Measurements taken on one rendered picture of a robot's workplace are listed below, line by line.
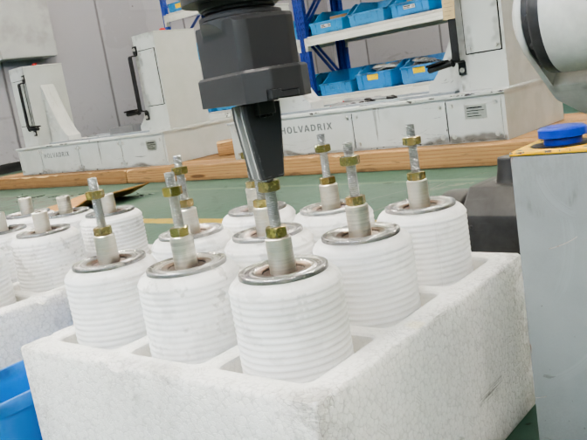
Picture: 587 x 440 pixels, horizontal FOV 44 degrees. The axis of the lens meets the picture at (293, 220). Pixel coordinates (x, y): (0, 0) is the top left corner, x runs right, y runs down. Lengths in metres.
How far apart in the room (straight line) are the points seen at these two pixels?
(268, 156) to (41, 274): 0.55
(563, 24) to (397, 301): 0.40
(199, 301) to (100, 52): 7.65
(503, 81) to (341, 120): 0.73
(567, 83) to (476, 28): 1.85
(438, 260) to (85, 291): 0.36
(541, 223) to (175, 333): 0.33
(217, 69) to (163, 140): 3.43
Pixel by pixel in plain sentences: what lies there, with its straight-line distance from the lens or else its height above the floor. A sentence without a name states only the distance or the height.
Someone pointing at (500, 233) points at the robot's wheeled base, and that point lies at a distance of 1.06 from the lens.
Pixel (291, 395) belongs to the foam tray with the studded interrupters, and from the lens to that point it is 0.54.
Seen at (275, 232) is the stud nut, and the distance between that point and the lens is 0.58.
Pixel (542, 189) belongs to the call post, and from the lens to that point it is 0.64.
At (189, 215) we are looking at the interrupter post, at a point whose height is 0.27.
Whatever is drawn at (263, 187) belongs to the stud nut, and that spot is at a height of 0.32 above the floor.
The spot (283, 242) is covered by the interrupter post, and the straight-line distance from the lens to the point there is 0.58.
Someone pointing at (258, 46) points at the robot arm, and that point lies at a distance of 0.54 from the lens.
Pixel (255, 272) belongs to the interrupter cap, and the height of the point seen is 0.25.
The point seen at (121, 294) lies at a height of 0.23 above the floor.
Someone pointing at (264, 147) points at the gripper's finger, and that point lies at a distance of 0.57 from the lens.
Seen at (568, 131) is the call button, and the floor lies 0.33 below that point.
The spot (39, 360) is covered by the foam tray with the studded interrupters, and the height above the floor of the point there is 0.17.
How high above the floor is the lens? 0.40
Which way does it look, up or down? 11 degrees down
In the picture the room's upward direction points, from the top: 9 degrees counter-clockwise
